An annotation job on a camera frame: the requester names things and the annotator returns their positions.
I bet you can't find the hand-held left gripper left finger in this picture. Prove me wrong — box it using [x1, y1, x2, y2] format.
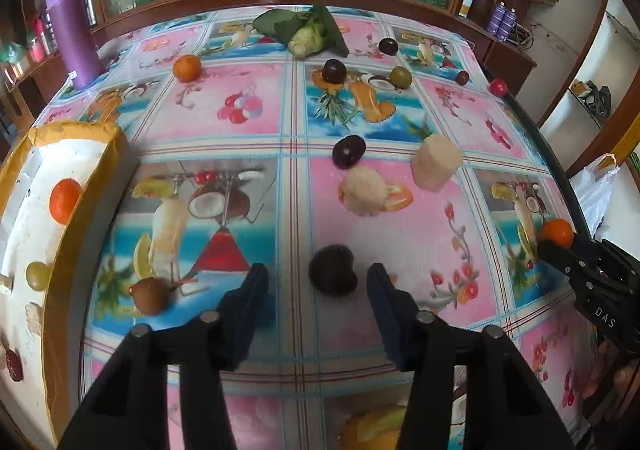
[57, 262, 270, 450]

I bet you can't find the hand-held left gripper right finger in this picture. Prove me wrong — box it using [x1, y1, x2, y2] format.
[366, 263, 576, 450]

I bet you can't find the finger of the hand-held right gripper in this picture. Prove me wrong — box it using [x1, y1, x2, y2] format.
[574, 235, 627, 265]
[537, 240, 597, 281]

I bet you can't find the large orange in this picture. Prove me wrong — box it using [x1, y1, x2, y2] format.
[49, 178, 83, 225]
[541, 218, 575, 249]

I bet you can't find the brown kiwi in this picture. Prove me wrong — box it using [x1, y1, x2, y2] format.
[129, 277, 172, 317]

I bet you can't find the round beige cake piece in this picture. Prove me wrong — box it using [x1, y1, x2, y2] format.
[340, 167, 390, 217]

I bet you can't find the large peeled sugarcane piece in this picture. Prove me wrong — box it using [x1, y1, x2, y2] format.
[411, 135, 463, 191]

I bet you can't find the yellow taped white tray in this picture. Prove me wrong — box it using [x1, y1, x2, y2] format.
[0, 120, 141, 450]

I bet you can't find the red date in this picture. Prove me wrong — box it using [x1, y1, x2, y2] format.
[4, 349, 23, 383]

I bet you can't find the person's right hand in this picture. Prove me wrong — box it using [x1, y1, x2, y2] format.
[612, 360, 640, 401]

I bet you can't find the white plastic bag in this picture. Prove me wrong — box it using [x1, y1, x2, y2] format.
[570, 155, 621, 237]

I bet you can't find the printed plastic tablecloth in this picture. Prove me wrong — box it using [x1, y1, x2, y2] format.
[37, 4, 601, 450]

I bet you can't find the wooden side cabinet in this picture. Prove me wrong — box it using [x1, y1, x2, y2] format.
[480, 37, 538, 100]

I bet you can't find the purple spray can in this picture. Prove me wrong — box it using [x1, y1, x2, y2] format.
[500, 7, 518, 43]
[487, 2, 506, 38]

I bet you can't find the small orange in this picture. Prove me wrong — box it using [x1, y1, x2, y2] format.
[172, 54, 202, 83]

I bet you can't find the purple bottle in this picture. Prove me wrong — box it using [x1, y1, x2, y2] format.
[42, 0, 103, 90]

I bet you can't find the pink bottle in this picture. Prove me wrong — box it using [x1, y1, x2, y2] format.
[27, 17, 48, 63]

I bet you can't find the green bag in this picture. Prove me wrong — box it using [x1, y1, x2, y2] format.
[0, 44, 28, 65]

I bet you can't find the wire basket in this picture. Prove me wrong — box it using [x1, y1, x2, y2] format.
[512, 22, 534, 50]

